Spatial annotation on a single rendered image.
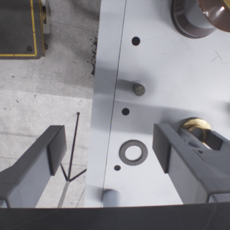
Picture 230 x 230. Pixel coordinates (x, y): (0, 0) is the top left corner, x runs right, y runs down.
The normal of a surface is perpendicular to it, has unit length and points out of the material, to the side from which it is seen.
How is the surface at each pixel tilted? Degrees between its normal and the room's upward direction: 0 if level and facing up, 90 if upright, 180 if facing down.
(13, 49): 0
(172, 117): 0
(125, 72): 0
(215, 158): 90
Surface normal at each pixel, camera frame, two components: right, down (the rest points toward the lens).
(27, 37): 0.03, 0.30
